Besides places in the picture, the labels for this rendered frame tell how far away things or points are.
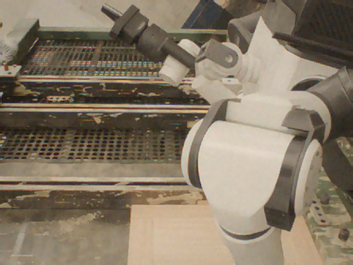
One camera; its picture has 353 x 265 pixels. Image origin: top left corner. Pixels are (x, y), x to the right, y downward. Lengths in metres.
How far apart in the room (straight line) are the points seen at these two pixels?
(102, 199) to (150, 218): 0.15
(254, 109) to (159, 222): 0.75
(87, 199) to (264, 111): 0.84
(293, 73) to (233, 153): 0.37
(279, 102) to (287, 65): 0.32
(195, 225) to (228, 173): 0.76
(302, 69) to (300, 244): 0.55
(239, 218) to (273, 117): 0.11
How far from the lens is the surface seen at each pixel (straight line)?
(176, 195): 1.20
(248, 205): 0.41
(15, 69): 1.90
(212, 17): 5.36
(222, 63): 0.80
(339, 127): 0.67
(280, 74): 0.78
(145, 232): 1.14
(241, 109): 0.47
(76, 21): 4.85
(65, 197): 1.23
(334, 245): 1.16
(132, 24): 1.16
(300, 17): 0.76
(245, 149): 0.41
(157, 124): 1.59
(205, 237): 1.14
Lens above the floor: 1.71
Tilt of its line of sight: 21 degrees down
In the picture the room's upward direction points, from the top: 57 degrees counter-clockwise
